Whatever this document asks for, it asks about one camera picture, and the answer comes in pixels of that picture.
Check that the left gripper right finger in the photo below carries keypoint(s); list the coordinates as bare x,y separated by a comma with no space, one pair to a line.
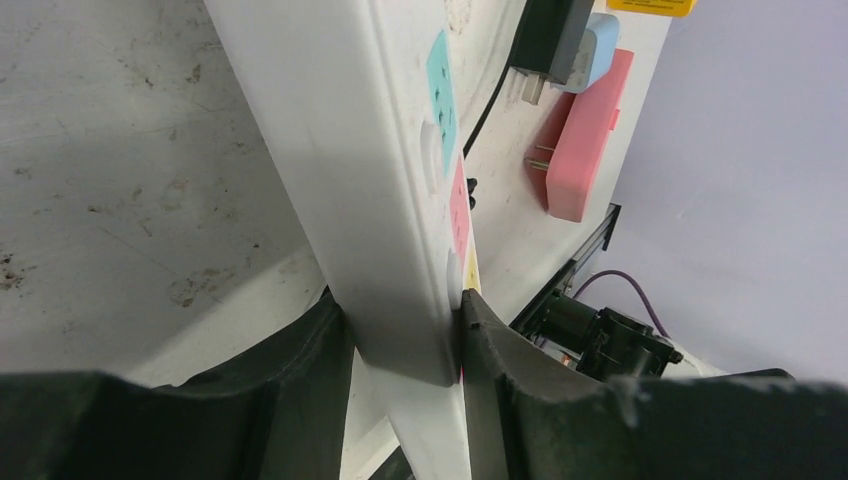
530,417

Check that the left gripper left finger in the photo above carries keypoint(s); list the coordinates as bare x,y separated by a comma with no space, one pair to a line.
275,411

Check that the pink triangular socket adapter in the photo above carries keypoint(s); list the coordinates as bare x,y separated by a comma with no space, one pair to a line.
563,161

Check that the white power strip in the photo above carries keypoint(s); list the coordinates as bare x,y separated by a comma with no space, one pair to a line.
355,102

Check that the light blue plug adapter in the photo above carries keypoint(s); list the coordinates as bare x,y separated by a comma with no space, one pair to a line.
595,54

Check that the black charger with cable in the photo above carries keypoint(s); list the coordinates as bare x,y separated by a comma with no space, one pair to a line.
545,42

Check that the yellow cube adapter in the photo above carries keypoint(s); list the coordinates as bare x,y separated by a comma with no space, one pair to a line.
666,8

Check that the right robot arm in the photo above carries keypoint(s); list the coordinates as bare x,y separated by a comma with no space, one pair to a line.
604,343

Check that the aluminium frame rail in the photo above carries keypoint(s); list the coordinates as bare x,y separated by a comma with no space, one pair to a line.
562,282

